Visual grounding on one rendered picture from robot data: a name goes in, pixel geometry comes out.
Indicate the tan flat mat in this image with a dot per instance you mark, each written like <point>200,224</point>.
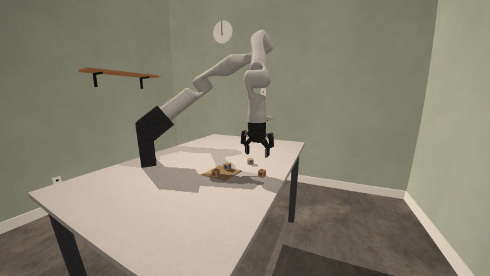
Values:
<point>224,174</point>

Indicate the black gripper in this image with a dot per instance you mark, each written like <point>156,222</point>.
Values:
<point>258,136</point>

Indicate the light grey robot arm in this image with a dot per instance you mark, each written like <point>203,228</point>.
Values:
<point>260,78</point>

